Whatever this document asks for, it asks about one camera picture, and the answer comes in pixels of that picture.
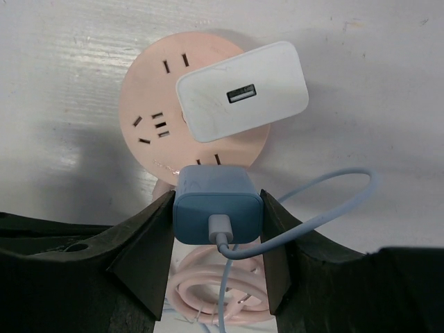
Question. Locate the blue charger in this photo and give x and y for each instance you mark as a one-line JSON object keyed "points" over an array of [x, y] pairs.
{"points": [[204, 191]]}

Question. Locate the pink round power strip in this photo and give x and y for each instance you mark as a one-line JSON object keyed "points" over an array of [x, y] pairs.
{"points": [[151, 118]]}

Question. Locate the white USB charger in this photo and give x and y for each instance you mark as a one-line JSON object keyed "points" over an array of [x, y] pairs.
{"points": [[256, 88]]}

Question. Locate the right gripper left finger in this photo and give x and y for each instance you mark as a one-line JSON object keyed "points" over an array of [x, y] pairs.
{"points": [[58, 277]]}

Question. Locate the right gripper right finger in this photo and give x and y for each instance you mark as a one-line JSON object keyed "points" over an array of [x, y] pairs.
{"points": [[317, 285]]}

